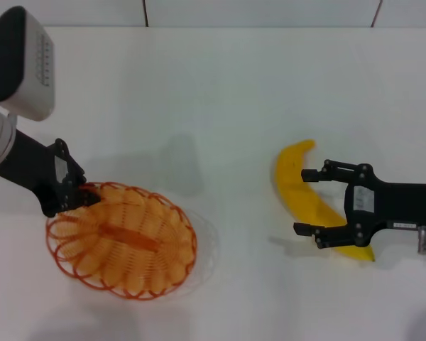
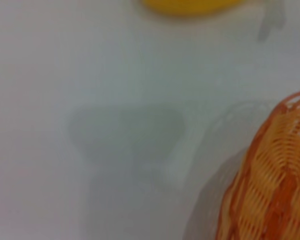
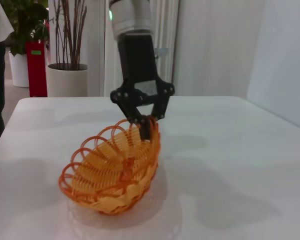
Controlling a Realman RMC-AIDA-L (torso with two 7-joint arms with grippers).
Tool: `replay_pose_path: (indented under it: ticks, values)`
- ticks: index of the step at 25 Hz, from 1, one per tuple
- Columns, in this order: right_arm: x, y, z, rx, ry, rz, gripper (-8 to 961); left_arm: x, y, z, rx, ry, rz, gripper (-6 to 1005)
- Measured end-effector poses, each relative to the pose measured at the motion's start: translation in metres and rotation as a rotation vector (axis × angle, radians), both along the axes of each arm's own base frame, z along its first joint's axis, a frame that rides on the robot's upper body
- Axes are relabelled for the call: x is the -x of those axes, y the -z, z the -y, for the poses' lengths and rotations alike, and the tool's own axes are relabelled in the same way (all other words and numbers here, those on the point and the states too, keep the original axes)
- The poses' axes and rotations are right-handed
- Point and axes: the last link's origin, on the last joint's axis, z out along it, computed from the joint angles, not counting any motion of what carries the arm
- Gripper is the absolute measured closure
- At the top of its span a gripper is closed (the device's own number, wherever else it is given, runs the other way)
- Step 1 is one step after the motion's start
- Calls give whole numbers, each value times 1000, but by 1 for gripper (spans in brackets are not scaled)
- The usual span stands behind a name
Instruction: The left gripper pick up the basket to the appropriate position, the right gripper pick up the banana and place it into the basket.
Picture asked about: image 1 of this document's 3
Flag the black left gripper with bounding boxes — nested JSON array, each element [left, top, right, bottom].
[[0, 128, 102, 218]]

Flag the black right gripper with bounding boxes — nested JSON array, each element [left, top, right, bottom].
[[293, 159, 426, 249]]

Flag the orange woven plastic basket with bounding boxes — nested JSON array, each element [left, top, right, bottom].
[[45, 181, 199, 301]]

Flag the yellow banana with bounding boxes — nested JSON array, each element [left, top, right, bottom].
[[272, 139, 377, 264]]

